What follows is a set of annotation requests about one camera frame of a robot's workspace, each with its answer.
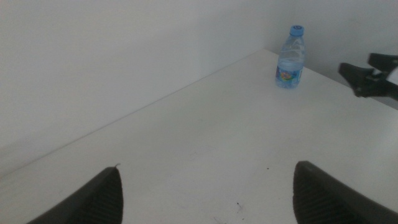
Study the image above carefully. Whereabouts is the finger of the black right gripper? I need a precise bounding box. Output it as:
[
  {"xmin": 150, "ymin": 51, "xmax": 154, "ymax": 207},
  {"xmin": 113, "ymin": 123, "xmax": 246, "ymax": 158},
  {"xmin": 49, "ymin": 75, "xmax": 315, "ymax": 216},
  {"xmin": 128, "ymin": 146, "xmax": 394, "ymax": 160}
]
[
  {"xmin": 368, "ymin": 52, "xmax": 398, "ymax": 73},
  {"xmin": 338, "ymin": 62, "xmax": 398, "ymax": 101}
]

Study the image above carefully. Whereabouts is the clear water bottle blue cap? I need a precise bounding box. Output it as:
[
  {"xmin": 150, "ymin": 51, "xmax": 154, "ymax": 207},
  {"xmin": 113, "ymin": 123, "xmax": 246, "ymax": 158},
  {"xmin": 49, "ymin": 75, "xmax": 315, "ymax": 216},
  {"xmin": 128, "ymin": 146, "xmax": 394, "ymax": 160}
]
[{"xmin": 274, "ymin": 25, "xmax": 305, "ymax": 90}]

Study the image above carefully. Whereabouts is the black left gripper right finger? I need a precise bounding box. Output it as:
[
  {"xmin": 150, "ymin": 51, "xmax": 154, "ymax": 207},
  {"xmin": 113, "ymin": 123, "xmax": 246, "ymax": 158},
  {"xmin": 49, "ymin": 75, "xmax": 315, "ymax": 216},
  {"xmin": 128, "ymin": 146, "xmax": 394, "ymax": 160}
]
[{"xmin": 292, "ymin": 160, "xmax": 398, "ymax": 224}]

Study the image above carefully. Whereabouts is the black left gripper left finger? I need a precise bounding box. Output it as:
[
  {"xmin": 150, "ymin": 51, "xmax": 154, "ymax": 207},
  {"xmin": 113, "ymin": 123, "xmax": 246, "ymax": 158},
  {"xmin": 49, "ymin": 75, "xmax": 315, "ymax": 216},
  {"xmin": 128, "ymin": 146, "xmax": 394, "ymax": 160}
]
[{"xmin": 26, "ymin": 166, "xmax": 124, "ymax": 224}]

